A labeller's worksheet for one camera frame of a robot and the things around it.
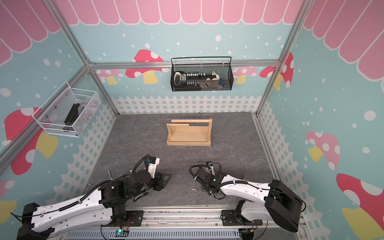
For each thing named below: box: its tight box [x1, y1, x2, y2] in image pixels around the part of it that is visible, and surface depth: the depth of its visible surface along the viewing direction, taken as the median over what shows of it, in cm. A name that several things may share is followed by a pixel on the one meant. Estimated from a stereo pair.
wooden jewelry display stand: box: [166, 118, 213, 146], surface depth 108 cm
